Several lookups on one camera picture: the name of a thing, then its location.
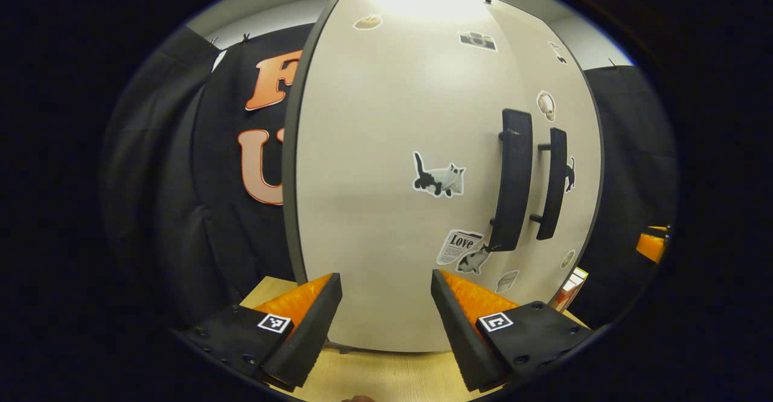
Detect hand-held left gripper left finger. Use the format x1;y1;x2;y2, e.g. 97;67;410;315
172;272;344;394

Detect black backdrop cloth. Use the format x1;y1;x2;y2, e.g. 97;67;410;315
100;25;680;330

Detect white shoe cabinet door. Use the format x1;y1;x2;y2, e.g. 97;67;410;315
295;0;544;354
483;0;605;312

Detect white shoe cabinet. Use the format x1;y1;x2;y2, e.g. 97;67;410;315
283;0;605;354

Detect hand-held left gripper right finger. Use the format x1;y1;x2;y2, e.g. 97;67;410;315
430;269;598;394

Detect black door handle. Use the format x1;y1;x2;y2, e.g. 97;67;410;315
488;109;534;253
530;127;569;241

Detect orange and white box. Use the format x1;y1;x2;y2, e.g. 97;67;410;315
553;267;589;313

